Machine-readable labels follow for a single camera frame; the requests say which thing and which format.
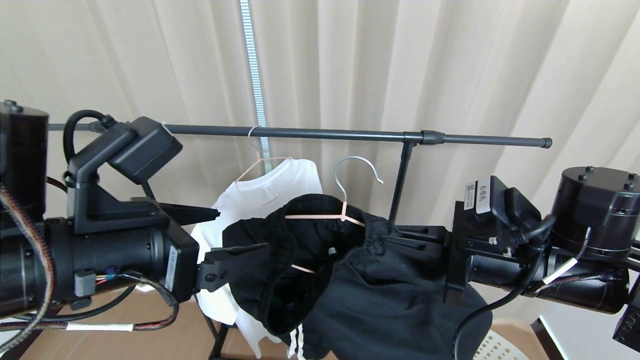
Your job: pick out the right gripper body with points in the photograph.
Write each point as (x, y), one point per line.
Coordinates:
(480, 260)

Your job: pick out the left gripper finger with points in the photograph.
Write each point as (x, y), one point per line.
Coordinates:
(192, 214)
(225, 265)

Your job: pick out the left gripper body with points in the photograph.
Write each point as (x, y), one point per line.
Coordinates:
(125, 255)

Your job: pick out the white printed t-shirt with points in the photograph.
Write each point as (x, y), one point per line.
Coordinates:
(250, 197)

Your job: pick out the pink clothes hanger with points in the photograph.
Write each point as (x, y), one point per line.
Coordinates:
(252, 165)
(345, 192)

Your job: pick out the black garment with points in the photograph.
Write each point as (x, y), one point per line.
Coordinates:
(375, 300)

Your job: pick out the white laundry basket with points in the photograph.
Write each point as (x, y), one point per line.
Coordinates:
(500, 347)

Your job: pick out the black clothes rack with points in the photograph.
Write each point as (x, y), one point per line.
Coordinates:
(325, 134)

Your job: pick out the beige curtain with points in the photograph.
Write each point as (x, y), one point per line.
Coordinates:
(400, 60)

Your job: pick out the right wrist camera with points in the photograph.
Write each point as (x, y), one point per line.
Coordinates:
(492, 200)

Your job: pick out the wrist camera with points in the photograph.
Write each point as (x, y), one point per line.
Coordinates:
(135, 150)
(492, 200)

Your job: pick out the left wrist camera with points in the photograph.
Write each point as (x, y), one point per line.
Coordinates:
(135, 150)

